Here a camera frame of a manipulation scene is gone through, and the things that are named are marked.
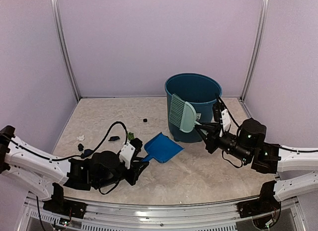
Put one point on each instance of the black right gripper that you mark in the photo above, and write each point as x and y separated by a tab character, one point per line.
212	130

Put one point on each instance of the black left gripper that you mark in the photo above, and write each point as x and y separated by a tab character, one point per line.
136	170

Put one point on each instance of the blue plastic dustpan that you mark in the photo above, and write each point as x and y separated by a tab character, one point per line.
161	148

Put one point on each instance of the light green hand brush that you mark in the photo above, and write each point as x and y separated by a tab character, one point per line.
182	114

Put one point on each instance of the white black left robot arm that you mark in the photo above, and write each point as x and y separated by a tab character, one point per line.
45	175

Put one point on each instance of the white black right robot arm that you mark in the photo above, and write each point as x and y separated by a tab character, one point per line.
275	158

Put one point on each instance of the green paper scrap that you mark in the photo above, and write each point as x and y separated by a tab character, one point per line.
131	136

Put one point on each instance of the dark blue scrap left-centre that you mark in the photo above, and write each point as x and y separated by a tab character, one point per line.
114	138

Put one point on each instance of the teal plastic trash bin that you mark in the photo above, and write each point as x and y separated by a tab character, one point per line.
199	90

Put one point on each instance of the dark blue scrap far left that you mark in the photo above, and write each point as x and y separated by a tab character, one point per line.
86	153

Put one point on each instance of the black scrap far left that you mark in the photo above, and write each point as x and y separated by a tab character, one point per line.
80	147

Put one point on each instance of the white scrap far left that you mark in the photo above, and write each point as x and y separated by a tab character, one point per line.
81	138

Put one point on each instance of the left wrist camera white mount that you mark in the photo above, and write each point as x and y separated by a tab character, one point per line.
130	150

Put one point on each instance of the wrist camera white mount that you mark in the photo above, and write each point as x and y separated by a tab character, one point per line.
130	150
221	115

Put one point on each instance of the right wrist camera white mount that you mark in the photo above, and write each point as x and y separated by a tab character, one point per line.
221	115

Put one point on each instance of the aluminium front rail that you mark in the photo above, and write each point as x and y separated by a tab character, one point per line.
102	216

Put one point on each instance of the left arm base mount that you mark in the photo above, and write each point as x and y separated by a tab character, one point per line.
59	205

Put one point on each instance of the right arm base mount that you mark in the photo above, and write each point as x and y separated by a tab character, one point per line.
264	203

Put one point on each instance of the right aluminium frame post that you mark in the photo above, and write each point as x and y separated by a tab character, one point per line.
256	49

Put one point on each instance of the aluminium frame post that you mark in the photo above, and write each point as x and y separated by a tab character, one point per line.
256	49
64	50

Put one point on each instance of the left aluminium frame post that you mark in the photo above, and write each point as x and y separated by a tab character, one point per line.
64	50

